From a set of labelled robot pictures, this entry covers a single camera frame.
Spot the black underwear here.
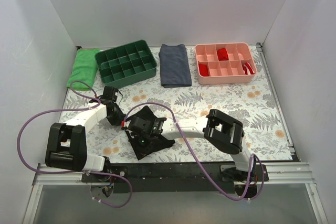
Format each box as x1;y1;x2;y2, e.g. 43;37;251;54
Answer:
125;106;175;160

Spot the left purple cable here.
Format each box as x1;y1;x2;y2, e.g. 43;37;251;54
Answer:
16;81;133;208

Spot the rolled red underwear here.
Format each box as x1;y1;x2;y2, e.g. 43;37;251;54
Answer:
217;48;229;61
198;63;209;77

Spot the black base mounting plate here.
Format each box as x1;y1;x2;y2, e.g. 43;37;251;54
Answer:
81;161;271;196

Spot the folded green towel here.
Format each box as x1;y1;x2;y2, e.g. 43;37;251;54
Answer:
67;48;100;88

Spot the folded grey-blue towel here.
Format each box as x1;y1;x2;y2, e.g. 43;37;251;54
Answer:
159;44;192;88

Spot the purple cable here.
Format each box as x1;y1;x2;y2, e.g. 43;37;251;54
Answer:
16;81;133;208
122;102;265;201

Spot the green divided organizer tray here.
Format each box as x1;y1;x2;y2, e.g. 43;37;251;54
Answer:
95;40;157;88

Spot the rolled red underwear top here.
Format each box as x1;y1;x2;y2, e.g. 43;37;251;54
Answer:
217;48;229;61

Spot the floral patterned table mat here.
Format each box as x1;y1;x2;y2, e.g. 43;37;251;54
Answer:
50;45;292;163

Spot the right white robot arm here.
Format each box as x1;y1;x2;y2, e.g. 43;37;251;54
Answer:
125;106;257;181

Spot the red white striped underwear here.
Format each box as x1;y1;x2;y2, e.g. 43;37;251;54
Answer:
242;62;256;76

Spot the rolled red underwear left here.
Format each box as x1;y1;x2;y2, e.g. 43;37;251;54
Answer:
198;63;209;77

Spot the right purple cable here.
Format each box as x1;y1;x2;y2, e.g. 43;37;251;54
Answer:
122;102;265;201

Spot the pink divided organizer tray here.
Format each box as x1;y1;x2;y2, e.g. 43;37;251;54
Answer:
195;42;258;85

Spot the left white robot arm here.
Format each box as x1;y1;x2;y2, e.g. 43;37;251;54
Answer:
45;86;125;182

